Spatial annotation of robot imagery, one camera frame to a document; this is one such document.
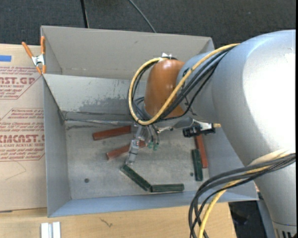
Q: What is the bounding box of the red-brown flat block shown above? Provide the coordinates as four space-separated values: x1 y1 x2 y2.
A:
194 134 209 169
106 140 147 161
92 125 132 141

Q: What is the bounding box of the dark green flat block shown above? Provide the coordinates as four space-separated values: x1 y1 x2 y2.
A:
191 149 204 182
149 183 185 193
120 164 152 192

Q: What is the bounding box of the grey metal bin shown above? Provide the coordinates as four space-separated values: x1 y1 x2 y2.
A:
40 25 259 218

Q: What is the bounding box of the brown cardboard board red print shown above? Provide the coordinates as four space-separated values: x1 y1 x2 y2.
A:
0 43 48 213

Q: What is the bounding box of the black cylinder on white bracket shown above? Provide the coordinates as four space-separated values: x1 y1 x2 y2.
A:
182 122 222 138

